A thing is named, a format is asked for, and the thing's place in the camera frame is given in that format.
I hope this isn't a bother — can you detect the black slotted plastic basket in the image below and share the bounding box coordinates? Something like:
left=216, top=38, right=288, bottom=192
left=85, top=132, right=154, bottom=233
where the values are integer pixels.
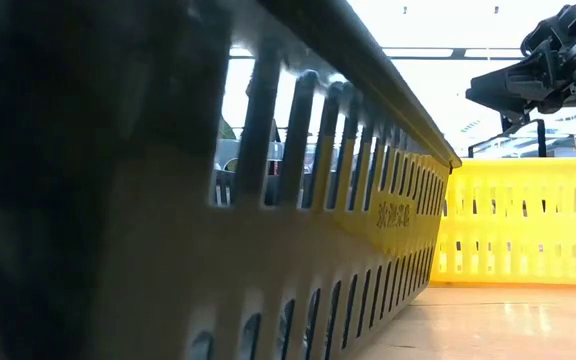
left=0, top=0, right=463, bottom=360

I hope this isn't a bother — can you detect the overhead light bar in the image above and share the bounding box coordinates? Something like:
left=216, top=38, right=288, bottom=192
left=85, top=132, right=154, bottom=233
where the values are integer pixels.
left=381, top=47, right=525, bottom=61

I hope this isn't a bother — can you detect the yellow slotted plastic basket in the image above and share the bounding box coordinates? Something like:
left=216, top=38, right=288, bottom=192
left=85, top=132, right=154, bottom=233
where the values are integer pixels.
left=430, top=157, right=576, bottom=287

